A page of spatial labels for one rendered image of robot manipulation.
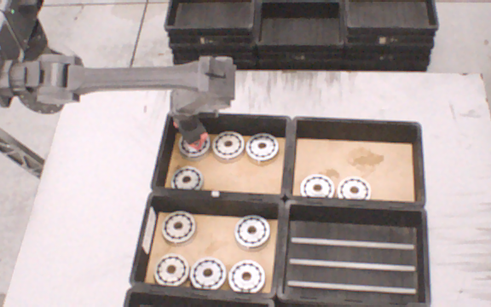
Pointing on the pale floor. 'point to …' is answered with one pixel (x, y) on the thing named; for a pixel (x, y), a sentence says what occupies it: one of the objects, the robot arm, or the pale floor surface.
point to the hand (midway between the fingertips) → (193, 141)
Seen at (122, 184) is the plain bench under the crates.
